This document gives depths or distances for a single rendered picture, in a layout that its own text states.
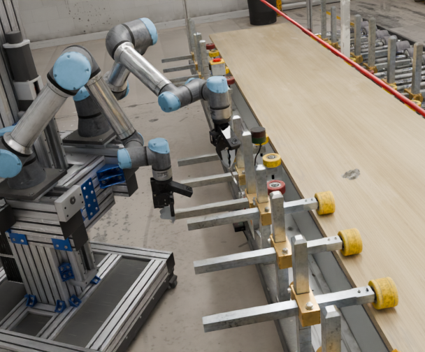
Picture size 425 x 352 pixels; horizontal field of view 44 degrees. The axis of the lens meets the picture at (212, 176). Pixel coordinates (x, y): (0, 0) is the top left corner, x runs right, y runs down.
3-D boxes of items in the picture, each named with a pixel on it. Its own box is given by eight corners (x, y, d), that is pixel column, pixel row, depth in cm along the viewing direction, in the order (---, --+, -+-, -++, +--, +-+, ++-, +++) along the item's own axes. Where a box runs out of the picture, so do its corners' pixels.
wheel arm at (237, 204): (175, 221, 209) (174, 212, 207) (175, 217, 212) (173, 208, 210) (282, 203, 212) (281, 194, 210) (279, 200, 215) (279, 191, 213)
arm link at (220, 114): (233, 106, 194) (214, 112, 191) (234, 117, 196) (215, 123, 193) (224, 101, 200) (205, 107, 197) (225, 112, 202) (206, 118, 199)
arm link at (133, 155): (120, 160, 204) (149, 157, 205) (119, 173, 194) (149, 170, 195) (117, 142, 200) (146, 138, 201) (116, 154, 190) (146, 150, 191)
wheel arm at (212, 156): (178, 168, 254) (177, 160, 252) (177, 165, 257) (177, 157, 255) (265, 154, 257) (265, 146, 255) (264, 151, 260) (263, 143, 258)
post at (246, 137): (252, 237, 222) (242, 133, 200) (251, 232, 225) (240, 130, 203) (260, 235, 222) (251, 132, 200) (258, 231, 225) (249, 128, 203)
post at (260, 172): (265, 279, 201) (255, 168, 179) (263, 273, 204) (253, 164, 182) (275, 277, 201) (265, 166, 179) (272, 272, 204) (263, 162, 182)
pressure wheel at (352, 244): (342, 230, 160) (335, 230, 168) (347, 256, 159) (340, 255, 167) (361, 228, 160) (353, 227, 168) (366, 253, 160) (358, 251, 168)
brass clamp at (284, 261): (277, 269, 159) (276, 256, 157) (268, 245, 171) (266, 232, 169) (297, 266, 159) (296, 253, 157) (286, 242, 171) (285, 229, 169)
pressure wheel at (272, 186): (269, 214, 210) (267, 189, 205) (265, 204, 217) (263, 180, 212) (289, 211, 211) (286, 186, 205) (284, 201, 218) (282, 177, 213)
